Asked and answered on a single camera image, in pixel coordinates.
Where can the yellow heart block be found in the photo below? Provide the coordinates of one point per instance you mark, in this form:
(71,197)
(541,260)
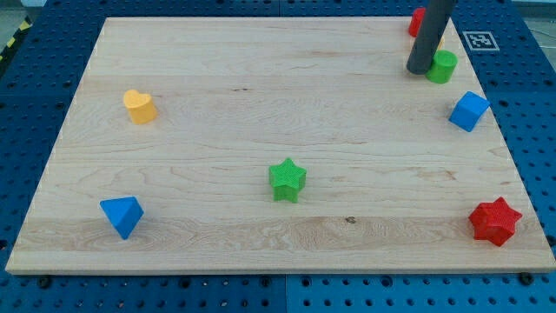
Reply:
(140,106)

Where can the light wooden board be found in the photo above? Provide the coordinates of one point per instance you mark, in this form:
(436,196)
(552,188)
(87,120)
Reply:
(390,181)

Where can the blue triangular prism block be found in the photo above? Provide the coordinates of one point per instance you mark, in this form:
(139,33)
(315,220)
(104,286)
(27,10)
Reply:
(124,214)

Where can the blue cube block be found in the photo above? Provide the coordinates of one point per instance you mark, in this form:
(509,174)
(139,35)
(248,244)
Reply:
(468,111)

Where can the white fiducial marker tag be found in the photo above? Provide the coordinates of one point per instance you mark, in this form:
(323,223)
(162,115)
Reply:
(480,41)

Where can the green cylinder block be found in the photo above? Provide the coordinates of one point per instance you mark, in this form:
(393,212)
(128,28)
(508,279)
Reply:
(442,67)

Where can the red star block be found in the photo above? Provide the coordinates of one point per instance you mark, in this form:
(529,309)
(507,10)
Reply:
(494,222)

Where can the red cylinder block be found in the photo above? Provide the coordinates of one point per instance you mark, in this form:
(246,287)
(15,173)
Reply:
(416,20)

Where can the green star block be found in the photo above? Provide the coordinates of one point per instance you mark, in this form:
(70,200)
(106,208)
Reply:
(287,180)

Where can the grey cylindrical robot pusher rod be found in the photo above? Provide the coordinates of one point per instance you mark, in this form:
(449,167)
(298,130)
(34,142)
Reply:
(431,30)

